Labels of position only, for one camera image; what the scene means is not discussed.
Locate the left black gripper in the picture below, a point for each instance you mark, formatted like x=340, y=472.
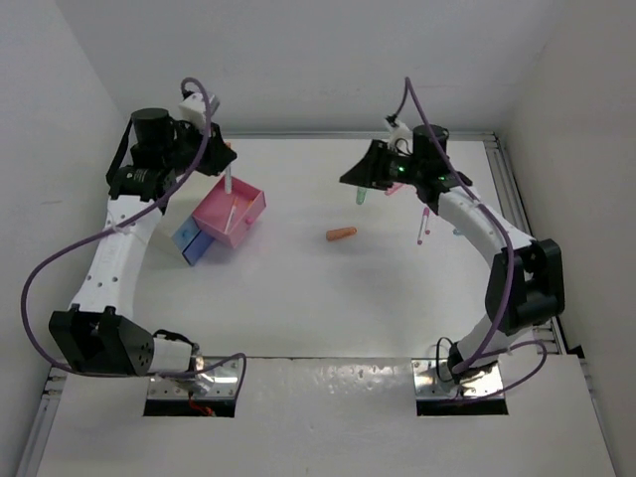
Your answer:
x=217, y=154

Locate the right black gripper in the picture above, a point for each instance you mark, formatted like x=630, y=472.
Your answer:
x=369, y=171

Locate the orange capped marker pen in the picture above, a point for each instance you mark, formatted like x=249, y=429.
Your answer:
x=228, y=180

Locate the green correction tape case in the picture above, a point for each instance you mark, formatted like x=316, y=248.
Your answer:
x=361, y=195

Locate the pink correction tape case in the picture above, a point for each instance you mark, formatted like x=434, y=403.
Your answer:
x=393, y=189

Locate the pink drawer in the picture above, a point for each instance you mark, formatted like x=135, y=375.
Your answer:
x=212, y=213

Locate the light blue small drawer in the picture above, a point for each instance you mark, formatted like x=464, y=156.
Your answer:
x=185, y=234

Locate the white pen orange cap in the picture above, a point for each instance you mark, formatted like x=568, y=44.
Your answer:
x=231, y=216

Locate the purple-blue drawer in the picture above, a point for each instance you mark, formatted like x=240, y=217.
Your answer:
x=197, y=247

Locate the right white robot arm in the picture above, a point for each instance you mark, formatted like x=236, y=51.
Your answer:
x=525, y=287

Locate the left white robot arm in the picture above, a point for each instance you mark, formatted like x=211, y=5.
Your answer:
x=97, y=334

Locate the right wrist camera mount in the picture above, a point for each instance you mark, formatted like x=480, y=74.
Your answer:
x=399, y=133

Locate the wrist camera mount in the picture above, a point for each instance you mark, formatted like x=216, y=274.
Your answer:
x=193, y=109
x=399, y=133

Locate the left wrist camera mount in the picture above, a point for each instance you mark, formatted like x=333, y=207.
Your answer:
x=193, y=109

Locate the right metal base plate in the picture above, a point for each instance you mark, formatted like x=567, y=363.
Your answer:
x=432, y=381

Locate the metal base plate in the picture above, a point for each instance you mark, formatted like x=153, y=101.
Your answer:
x=432, y=381
x=222, y=382

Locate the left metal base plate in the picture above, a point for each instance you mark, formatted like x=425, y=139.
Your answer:
x=222, y=382

